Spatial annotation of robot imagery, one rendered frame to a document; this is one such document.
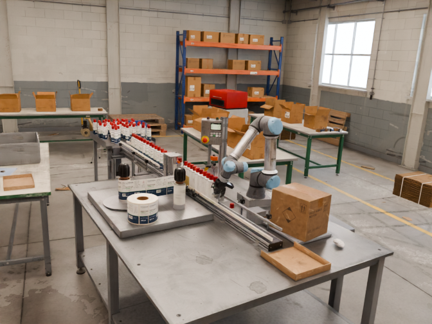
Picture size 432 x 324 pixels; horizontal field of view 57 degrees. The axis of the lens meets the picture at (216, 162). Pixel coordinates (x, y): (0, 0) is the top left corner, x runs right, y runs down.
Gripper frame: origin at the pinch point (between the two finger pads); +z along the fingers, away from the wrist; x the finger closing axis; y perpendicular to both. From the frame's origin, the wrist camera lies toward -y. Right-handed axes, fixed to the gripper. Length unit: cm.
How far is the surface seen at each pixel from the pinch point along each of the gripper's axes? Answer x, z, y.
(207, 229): 27.6, -3.8, 23.4
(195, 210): 5.7, 3.1, 20.6
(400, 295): 100, 50, -154
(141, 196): -7, -7, 59
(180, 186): -8.1, -9.5, 29.9
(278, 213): 41, -27, -16
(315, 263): 85, -37, -9
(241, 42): -620, 199, -454
